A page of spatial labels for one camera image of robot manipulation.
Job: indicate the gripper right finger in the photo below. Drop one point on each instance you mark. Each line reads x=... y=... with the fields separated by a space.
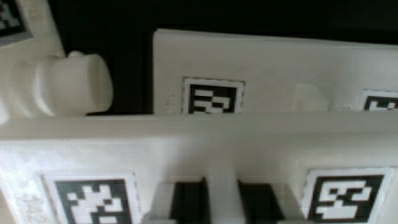
x=269 y=203

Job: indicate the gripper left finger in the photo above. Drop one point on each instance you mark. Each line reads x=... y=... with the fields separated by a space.
x=182 y=203

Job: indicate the white cabinet door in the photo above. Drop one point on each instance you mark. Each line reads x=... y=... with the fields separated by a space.
x=84 y=165
x=305 y=75

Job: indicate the white cabinet body box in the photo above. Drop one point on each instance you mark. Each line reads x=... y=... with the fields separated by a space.
x=56 y=82

